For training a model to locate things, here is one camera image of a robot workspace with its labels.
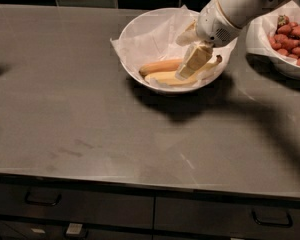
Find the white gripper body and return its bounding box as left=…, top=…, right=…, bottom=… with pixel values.
left=195, top=0, right=241, bottom=47

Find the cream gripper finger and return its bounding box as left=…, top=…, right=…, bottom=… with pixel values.
left=176, top=43, right=213, bottom=80
left=176, top=21, right=198, bottom=46

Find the yellow banana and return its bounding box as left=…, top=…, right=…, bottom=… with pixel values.
left=145, top=55, right=222, bottom=87

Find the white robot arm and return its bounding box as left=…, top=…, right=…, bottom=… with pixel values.
left=176, top=0, right=300, bottom=80

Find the white paper liner in bowl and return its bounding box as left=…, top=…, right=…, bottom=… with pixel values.
left=110, top=5, right=239, bottom=88

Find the white paper liner right bowl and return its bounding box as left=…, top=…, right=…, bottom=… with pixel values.
left=246, top=1, right=300, bottom=65

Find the white bowl with strawberries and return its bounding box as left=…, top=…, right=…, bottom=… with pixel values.
left=245, top=0, right=300, bottom=81

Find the red strawberries pile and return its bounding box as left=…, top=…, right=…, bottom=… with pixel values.
left=268, top=15, right=300, bottom=66

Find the right drawer front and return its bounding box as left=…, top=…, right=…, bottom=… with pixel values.
left=154, top=197, right=300, bottom=240

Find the drawer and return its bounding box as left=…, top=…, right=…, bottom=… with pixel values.
left=0, top=183, right=154, bottom=229
left=154, top=197, right=300, bottom=240
left=0, top=218, right=153, bottom=240

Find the white label on lower drawer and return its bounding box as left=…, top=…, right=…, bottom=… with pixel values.
left=66, top=223, right=83, bottom=235

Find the lower left drawer front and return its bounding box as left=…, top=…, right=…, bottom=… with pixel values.
left=0, top=218, right=153, bottom=240

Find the black right drawer handle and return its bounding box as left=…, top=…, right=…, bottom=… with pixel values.
left=251, top=208, right=293, bottom=228

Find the black drawer handle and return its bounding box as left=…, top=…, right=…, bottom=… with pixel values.
left=24, top=191, right=62, bottom=207
left=251, top=208, right=293, bottom=228

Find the black left drawer handle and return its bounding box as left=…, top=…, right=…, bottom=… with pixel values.
left=24, top=191, right=62, bottom=207

